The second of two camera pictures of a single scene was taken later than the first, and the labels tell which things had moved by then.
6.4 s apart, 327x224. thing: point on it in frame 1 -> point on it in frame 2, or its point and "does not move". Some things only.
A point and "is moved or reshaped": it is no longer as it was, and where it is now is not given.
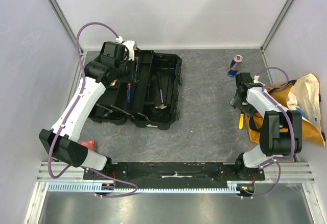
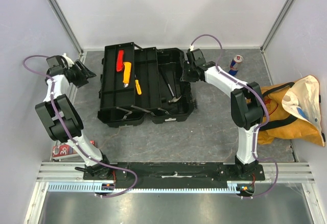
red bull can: x=235 y=64 does not move
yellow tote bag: x=302 y=96 does not move
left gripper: x=134 y=73 -> x=84 y=77
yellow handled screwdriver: x=241 y=121 is moved or reshaped
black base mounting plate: x=175 y=175 does not move
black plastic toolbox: x=153 y=102 is moved or reshaped
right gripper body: x=236 y=101 -> x=188 y=71
